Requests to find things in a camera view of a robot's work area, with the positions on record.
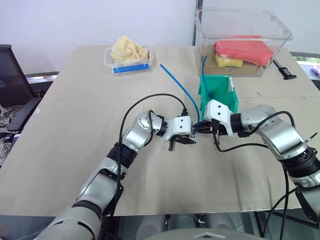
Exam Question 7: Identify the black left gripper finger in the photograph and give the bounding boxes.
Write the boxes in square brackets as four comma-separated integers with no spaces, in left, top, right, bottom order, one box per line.
[176,136,198,145]

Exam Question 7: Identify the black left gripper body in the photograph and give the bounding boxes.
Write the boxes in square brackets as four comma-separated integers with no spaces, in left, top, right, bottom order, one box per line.
[167,135,185,153]

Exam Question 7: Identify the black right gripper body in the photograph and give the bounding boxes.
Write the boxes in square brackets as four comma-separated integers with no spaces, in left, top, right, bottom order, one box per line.
[209,119,227,146]

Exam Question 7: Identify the long blue cable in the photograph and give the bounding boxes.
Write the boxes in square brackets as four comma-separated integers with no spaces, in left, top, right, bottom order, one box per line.
[159,63,201,129]

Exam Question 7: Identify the green plastic bin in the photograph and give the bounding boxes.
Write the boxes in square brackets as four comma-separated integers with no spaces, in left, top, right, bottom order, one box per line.
[198,74,240,121]

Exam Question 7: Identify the yellow sponge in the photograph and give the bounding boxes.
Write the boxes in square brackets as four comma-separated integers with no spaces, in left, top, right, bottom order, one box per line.
[215,53,244,68]

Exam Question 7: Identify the red cloth bundle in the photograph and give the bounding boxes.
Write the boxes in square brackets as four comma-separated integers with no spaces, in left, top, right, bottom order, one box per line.
[213,39,275,67]

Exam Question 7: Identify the blue plastic strip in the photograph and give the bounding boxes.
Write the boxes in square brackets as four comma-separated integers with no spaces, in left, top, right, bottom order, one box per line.
[112,63,151,75]

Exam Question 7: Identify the black hand tool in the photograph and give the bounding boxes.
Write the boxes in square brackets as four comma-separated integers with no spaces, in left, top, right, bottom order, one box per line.
[272,58,298,81]

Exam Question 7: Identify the grey robot torso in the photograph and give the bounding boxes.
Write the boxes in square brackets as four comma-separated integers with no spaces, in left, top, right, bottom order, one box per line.
[143,226,255,240]

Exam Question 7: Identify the small clear plastic container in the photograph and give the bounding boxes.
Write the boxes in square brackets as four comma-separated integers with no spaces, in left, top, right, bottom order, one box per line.
[103,46,155,76]

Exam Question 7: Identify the yellow crumpled cloth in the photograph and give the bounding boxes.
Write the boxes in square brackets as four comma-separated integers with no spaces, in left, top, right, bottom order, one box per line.
[109,36,151,66]

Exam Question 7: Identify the large clear plastic container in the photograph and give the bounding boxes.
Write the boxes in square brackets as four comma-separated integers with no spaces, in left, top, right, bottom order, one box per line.
[194,7,294,77]

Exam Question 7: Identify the plaid cloth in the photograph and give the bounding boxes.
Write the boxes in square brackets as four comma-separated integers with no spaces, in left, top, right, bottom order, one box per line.
[0,103,28,167]

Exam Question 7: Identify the black office chair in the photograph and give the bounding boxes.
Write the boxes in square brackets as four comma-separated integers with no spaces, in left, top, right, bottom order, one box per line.
[0,44,60,141]

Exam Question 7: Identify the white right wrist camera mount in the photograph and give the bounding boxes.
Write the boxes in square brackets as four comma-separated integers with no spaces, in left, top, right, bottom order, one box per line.
[204,99,238,138]

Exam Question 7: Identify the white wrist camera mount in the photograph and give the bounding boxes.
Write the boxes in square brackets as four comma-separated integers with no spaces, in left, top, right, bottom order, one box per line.
[161,115,194,143]
[204,99,238,138]

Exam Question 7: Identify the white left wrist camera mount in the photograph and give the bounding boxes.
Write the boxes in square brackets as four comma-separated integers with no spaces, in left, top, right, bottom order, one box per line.
[161,115,194,143]

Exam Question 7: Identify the thin blue cable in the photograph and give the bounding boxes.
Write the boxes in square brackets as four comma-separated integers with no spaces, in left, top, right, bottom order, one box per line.
[201,55,215,98]

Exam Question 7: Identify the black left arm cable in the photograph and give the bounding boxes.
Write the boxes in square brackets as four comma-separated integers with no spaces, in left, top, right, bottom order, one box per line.
[99,93,190,240]

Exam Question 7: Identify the black vertical post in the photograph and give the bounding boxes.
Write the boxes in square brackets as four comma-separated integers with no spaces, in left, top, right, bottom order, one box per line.
[191,21,198,47]

